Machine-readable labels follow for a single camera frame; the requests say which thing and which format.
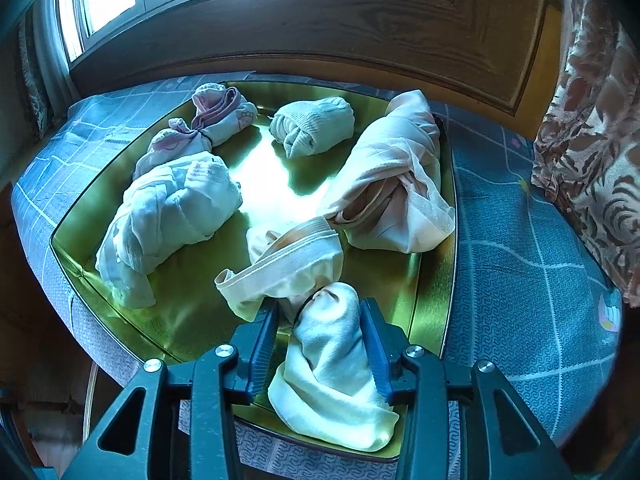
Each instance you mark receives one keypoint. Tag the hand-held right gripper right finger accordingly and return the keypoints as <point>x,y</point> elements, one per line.
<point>375,345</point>

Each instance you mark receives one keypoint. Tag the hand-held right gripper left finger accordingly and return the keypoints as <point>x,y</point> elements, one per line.
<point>262,340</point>

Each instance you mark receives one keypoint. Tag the cream underwear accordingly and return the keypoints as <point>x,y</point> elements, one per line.
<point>295,265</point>

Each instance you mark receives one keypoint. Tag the white pink garment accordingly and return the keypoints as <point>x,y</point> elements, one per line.
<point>170,215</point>

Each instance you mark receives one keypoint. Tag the red box with gold inside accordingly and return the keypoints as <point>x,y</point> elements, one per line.
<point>280,185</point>

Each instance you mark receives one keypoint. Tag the cream garment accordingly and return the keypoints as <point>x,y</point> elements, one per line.
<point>380,170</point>

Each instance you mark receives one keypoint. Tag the white sock roll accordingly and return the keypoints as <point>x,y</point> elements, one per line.
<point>310,125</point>

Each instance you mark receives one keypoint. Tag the pink sock bundle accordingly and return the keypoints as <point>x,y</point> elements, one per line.
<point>225,110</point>

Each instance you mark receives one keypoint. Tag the blue checked cloth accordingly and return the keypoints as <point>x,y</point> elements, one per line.
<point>500,260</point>

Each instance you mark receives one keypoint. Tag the brown patterned curtain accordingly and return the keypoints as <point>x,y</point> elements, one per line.
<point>590,160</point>

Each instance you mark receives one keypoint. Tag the dark side curtain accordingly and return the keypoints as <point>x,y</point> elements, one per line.
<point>32,90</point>

